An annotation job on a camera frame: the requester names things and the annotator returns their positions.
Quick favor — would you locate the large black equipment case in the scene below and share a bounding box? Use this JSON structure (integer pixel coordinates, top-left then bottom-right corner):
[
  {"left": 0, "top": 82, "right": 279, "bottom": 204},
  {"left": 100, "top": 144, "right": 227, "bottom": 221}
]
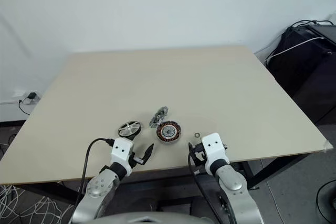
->
[{"left": 264, "top": 24, "right": 336, "bottom": 124}]

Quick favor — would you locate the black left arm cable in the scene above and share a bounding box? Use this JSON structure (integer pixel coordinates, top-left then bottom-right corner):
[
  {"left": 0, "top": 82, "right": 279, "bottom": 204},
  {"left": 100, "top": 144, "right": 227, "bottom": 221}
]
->
[{"left": 77, "top": 137, "right": 116, "bottom": 205}]

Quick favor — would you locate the black flat panel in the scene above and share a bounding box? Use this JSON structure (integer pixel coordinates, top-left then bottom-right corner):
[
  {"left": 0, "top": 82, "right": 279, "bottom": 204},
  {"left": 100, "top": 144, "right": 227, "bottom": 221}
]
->
[{"left": 306, "top": 23, "right": 336, "bottom": 49}]

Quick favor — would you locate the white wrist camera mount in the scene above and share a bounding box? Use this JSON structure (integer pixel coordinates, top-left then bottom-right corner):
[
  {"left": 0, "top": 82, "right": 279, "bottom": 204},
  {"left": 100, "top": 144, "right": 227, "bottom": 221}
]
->
[
  {"left": 201, "top": 132, "right": 229, "bottom": 175},
  {"left": 110, "top": 137, "right": 137, "bottom": 178}
]

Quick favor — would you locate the black metal table frame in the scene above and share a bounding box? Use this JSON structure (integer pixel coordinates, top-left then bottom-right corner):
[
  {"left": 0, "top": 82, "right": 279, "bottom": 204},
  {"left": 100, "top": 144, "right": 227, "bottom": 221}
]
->
[{"left": 15, "top": 153, "right": 312, "bottom": 209}]

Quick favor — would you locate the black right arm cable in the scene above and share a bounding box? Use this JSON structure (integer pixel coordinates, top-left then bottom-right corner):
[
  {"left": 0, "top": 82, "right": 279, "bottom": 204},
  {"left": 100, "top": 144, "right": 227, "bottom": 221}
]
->
[{"left": 187, "top": 153, "right": 220, "bottom": 218}]

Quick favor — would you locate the copper wound motor stator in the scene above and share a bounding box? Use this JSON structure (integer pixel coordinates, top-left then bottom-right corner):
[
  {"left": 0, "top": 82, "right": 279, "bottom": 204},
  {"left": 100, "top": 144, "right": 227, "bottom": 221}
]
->
[{"left": 156, "top": 120, "right": 183, "bottom": 144}]

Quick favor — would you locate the black cable above case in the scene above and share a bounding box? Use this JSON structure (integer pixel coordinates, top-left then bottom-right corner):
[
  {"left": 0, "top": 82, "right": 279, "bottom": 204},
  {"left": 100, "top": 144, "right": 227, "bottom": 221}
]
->
[{"left": 290, "top": 19, "right": 334, "bottom": 29}]

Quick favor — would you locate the grey robot chest shell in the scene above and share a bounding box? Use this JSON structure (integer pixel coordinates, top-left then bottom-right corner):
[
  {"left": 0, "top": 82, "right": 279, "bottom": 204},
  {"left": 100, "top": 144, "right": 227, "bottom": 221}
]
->
[{"left": 92, "top": 209, "right": 223, "bottom": 224}]

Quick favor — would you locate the black slotted rail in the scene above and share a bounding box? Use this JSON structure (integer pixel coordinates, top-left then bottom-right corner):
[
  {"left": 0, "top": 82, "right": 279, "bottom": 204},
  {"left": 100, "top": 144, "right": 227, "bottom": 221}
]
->
[{"left": 196, "top": 174, "right": 227, "bottom": 221}]

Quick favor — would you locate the black floor cable loop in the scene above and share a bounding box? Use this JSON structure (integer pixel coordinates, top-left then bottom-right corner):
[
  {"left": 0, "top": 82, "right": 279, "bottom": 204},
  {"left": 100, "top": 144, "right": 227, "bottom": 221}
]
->
[{"left": 316, "top": 181, "right": 336, "bottom": 218}]

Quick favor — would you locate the silver metal bracket part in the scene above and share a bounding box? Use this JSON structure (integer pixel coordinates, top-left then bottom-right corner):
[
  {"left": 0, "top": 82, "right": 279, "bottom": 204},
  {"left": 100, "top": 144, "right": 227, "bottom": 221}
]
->
[{"left": 149, "top": 105, "right": 169, "bottom": 130}]

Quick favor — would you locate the wall power outlet plug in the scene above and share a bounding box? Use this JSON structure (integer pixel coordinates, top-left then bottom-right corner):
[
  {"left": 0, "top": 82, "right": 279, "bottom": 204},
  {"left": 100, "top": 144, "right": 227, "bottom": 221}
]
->
[{"left": 12, "top": 90, "right": 42, "bottom": 104}]

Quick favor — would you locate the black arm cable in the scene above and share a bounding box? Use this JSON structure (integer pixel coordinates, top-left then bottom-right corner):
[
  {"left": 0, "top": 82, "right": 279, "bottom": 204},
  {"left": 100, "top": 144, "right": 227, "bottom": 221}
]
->
[
  {"left": 77, "top": 137, "right": 116, "bottom": 205},
  {"left": 187, "top": 153, "right": 220, "bottom": 218}
]

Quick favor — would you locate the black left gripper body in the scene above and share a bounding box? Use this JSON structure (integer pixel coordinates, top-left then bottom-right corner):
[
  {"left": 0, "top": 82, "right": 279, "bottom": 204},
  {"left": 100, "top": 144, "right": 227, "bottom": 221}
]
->
[{"left": 128, "top": 148, "right": 140, "bottom": 169}]

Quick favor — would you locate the clear tape on table corner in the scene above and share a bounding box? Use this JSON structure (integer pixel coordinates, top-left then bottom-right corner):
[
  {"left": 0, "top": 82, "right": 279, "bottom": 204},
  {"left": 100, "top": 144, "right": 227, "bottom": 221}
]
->
[{"left": 321, "top": 140, "right": 334, "bottom": 153}]

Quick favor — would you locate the black adapter cord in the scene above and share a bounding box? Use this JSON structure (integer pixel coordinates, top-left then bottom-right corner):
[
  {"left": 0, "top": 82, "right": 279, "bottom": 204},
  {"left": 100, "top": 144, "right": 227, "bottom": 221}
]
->
[{"left": 17, "top": 97, "right": 33, "bottom": 116}]

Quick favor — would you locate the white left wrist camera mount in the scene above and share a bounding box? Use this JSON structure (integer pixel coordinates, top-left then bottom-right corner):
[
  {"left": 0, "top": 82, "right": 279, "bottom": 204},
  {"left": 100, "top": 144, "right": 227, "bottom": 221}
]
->
[{"left": 110, "top": 137, "right": 137, "bottom": 178}]

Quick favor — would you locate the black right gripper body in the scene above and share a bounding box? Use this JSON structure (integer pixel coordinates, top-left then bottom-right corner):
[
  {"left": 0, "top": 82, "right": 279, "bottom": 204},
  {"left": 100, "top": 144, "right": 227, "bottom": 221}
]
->
[{"left": 190, "top": 142, "right": 209, "bottom": 167}]

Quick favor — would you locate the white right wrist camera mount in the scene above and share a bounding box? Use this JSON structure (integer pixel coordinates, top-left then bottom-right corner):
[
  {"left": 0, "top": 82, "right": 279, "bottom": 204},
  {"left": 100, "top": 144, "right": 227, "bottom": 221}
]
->
[{"left": 201, "top": 132, "right": 229, "bottom": 175}]

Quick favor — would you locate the white cable over case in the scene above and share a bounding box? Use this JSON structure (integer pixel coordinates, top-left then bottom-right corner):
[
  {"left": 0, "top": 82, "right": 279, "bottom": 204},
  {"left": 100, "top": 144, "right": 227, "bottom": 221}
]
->
[{"left": 264, "top": 36, "right": 326, "bottom": 66}]

